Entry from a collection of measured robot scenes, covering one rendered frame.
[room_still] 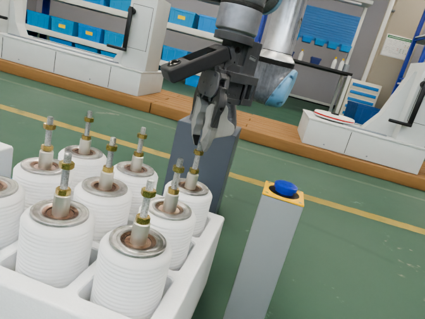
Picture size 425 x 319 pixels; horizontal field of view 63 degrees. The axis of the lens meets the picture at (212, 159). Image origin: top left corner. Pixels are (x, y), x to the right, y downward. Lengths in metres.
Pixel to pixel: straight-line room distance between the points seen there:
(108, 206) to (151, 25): 2.23
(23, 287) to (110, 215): 0.16
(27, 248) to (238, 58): 0.44
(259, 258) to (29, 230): 0.36
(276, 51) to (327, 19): 5.54
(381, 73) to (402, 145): 4.25
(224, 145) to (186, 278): 0.55
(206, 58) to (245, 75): 0.08
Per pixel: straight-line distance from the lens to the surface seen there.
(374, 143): 2.62
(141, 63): 2.73
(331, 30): 6.54
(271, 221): 0.59
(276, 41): 1.01
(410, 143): 2.75
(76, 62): 2.89
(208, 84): 0.63
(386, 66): 6.86
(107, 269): 0.46
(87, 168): 0.73
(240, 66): 0.64
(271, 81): 1.00
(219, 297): 0.84
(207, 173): 1.05
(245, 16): 0.61
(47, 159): 0.66
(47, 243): 0.50
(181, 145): 1.05
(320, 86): 8.90
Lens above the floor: 0.50
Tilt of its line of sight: 16 degrees down
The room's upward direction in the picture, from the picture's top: 15 degrees clockwise
